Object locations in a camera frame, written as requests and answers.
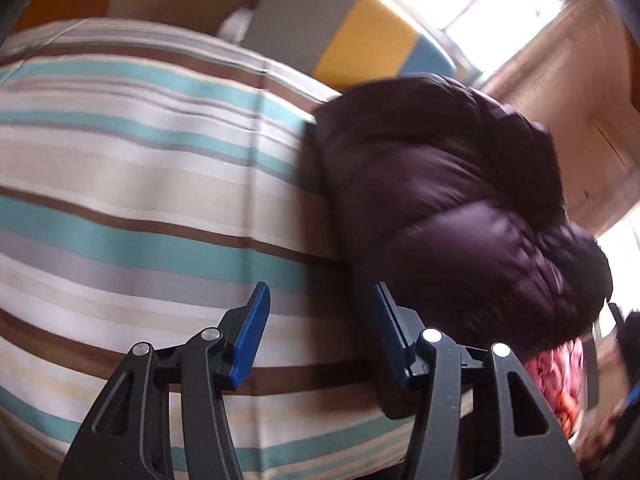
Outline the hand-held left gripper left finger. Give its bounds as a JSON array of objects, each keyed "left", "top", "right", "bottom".
[{"left": 59, "top": 282, "right": 271, "bottom": 480}]

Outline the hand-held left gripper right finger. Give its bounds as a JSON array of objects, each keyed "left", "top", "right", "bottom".
[{"left": 372, "top": 282, "right": 583, "bottom": 480}]

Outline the purple puffer jacket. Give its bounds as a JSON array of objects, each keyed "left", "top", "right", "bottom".
[{"left": 300, "top": 74, "right": 614, "bottom": 421}]

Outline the pink cloth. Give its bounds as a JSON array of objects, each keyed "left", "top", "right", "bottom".
[{"left": 522, "top": 336, "right": 587, "bottom": 440}]

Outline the striped bed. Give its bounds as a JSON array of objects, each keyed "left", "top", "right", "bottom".
[{"left": 0, "top": 17, "right": 476, "bottom": 480}]

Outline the grey yellow blue cushion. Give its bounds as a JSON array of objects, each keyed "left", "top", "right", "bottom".
[{"left": 242, "top": 0, "right": 458, "bottom": 95}]

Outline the white bedside object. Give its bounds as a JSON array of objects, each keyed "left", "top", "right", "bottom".
[{"left": 219, "top": 6, "right": 257, "bottom": 45}]

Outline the window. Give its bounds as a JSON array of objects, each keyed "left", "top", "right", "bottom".
[{"left": 385, "top": 0, "right": 572, "bottom": 75}]

